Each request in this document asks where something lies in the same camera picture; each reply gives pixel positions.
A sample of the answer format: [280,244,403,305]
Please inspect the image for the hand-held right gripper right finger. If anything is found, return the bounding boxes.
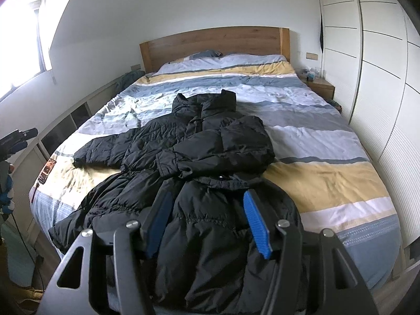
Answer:
[243,188,376,315]

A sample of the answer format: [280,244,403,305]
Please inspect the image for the black puffer jacket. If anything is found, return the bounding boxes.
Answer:
[49,89,304,312]

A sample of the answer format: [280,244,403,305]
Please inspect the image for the wooden headboard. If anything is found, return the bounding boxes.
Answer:
[139,26,291,73]

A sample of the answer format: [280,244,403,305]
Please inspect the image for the grey-green cloth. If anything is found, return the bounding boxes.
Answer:
[115,70,146,92]

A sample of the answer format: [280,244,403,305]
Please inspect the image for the white low shelf cabinet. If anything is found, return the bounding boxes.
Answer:
[28,80,120,184]

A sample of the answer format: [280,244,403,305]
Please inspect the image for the window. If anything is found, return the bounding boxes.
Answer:
[0,0,53,99]

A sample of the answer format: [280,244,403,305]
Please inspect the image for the wooden nightstand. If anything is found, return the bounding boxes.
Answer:
[307,78,336,101]

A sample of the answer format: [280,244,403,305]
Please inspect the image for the blue-grey pillow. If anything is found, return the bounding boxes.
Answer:
[192,49,224,59]

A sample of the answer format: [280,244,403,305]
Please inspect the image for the black cable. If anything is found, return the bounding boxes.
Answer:
[10,213,43,289]

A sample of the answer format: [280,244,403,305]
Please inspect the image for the light striped pillow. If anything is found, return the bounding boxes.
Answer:
[157,52,287,73]

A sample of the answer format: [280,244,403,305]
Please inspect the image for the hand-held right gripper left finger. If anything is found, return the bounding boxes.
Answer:
[36,188,174,315]

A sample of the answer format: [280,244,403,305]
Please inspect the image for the striped duvet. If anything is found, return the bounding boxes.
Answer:
[29,61,402,302]

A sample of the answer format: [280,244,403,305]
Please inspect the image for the white wardrobe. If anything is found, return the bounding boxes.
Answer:
[313,0,420,270]

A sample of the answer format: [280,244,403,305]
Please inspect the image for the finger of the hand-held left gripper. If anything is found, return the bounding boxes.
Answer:
[0,140,28,159]
[0,128,39,145]

